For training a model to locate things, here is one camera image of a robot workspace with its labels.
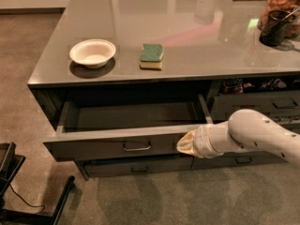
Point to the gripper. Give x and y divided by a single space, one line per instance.
201 140

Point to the grey top drawer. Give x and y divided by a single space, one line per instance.
86 133

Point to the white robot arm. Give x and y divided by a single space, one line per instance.
246 130

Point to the grey bottom left drawer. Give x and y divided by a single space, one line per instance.
135 165

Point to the grey bottom right drawer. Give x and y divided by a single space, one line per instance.
236 160

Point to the snack packets in drawer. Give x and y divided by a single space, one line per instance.
264 84

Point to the grey drawer cabinet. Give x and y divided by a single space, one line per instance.
151 86

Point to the grey upper right drawer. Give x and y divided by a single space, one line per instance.
265 102

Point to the green and yellow sponge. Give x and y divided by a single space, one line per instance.
151 56

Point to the white paper bowl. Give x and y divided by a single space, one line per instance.
92 53

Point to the black mesh cup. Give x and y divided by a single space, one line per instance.
276 28

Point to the glass jar of nuts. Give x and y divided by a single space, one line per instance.
286 5

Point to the silver top drawer handle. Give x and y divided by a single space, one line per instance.
136 146

